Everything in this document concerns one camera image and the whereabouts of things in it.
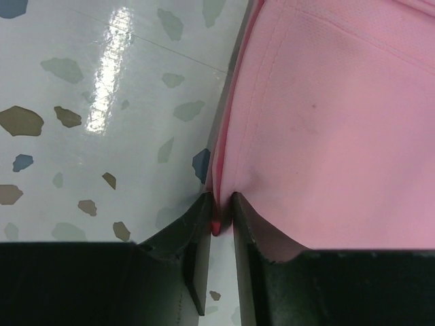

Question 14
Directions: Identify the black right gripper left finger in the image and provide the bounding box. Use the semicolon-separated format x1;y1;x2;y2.
1;192;213;325

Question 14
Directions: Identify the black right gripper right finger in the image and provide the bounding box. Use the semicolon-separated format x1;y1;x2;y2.
231;193;434;325

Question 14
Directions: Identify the pink t shirt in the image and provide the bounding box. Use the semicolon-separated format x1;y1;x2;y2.
207;1;434;261

